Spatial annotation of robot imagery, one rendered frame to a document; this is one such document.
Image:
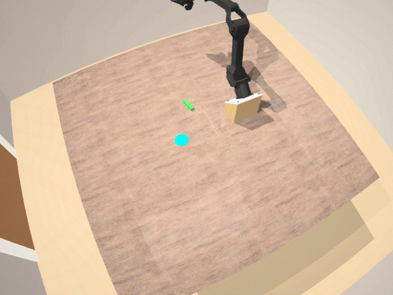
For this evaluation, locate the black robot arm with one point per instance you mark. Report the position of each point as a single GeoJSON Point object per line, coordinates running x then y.
{"type": "Point", "coordinates": [238, 28]}

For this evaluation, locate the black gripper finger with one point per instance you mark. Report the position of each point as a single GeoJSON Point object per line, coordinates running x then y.
{"type": "Point", "coordinates": [178, 2]}

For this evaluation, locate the cyan circle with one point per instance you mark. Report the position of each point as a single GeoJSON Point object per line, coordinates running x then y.
{"type": "Point", "coordinates": [181, 140]}

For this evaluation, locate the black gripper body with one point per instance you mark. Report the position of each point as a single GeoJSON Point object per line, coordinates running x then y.
{"type": "Point", "coordinates": [189, 3]}

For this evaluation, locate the green rectangular post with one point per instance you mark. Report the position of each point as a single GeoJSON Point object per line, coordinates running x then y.
{"type": "Point", "coordinates": [188, 105]}

